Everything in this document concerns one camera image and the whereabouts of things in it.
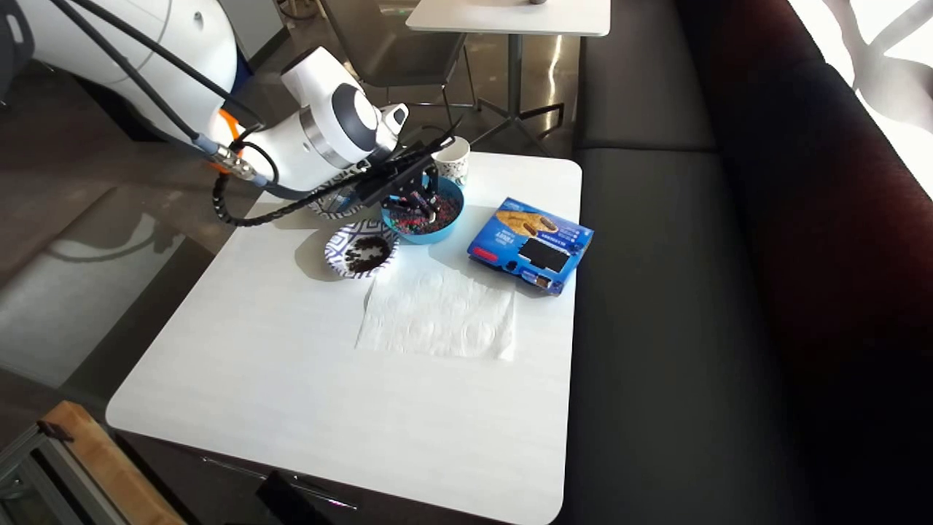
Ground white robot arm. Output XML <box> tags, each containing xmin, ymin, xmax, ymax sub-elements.
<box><xmin>0</xmin><ymin>0</ymin><xmax>442</xmax><ymax>201</ymax></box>

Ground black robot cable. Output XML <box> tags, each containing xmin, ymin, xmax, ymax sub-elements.
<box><xmin>53</xmin><ymin>0</ymin><xmax>566</xmax><ymax>230</ymax></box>

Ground white side table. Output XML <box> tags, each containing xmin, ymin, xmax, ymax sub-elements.
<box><xmin>404</xmin><ymin>0</ymin><xmax>612</xmax><ymax>144</ymax></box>

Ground white main table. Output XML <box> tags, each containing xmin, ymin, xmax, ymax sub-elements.
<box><xmin>104</xmin><ymin>151</ymin><xmax>582</xmax><ymax>525</ymax></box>

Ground blue bowl of cereal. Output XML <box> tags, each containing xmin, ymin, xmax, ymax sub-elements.
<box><xmin>379</xmin><ymin>176</ymin><xmax>462</xmax><ymax>245</ymax></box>

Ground zebra paper bowl dark contents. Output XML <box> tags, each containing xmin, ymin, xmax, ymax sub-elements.
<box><xmin>322</xmin><ymin>221</ymin><xmax>395</xmax><ymax>280</ymax></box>

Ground wooden side cabinet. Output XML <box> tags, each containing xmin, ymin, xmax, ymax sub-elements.
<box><xmin>0</xmin><ymin>403</ymin><xmax>185</xmax><ymax>525</ymax></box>

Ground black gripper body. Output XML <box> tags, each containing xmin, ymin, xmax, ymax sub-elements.
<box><xmin>351</xmin><ymin>150</ymin><xmax>433</xmax><ymax>208</ymax></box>

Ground blue snack box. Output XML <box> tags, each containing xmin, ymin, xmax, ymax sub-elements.
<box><xmin>465</xmin><ymin>199</ymin><xmax>595</xmax><ymax>294</ymax></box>

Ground far patterned coffee cup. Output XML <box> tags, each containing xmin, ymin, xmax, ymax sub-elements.
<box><xmin>430</xmin><ymin>138</ymin><xmax>468</xmax><ymax>185</ymax></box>

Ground dark bench sofa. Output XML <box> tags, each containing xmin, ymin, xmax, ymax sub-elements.
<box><xmin>558</xmin><ymin>0</ymin><xmax>933</xmax><ymax>525</ymax></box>

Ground white paper napkin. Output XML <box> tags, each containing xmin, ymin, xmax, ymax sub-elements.
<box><xmin>354</xmin><ymin>266</ymin><xmax>515</xmax><ymax>363</ymax></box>

